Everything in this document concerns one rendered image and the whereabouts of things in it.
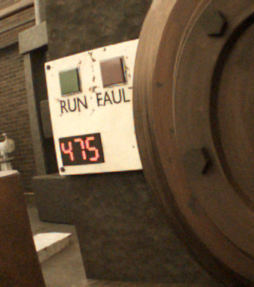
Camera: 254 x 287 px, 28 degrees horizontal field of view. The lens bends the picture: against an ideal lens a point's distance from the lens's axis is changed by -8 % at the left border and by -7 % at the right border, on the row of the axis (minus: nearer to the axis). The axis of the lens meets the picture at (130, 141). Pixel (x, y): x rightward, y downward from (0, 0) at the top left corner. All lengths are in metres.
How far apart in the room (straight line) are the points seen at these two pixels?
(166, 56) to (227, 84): 0.11
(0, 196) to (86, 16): 2.48
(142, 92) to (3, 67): 9.07
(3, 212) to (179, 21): 2.78
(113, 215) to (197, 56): 0.42
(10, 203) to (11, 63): 6.37
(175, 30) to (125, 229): 0.38
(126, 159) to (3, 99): 8.90
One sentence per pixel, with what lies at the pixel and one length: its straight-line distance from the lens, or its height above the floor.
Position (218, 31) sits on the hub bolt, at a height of 1.20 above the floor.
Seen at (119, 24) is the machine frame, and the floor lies 1.27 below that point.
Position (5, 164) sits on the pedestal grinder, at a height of 0.61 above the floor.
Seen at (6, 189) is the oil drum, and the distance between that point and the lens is 3.25.
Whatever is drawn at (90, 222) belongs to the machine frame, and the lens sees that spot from 0.85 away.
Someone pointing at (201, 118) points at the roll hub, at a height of 1.13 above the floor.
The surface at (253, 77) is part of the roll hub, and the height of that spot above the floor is 1.16.
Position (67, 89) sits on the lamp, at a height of 1.19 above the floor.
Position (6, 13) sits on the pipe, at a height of 3.17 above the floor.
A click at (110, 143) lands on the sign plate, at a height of 1.10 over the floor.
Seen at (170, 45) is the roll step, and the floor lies 1.20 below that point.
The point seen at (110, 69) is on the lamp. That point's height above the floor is 1.20.
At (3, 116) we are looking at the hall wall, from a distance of 9.66.
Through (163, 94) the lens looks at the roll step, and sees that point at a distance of 0.55.
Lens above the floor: 1.14
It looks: 3 degrees down
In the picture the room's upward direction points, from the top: 9 degrees counter-clockwise
